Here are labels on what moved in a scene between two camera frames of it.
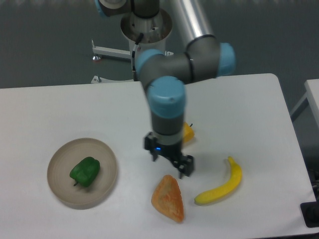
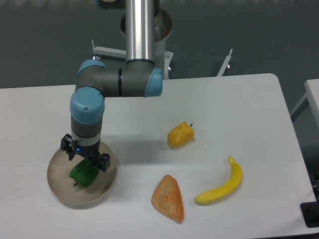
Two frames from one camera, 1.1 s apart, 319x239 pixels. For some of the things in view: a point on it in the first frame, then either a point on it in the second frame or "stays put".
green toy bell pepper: [85, 172] stays put
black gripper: [170, 146] -> [72, 147]
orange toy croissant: [167, 199] stays put
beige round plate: [79, 196] stays put
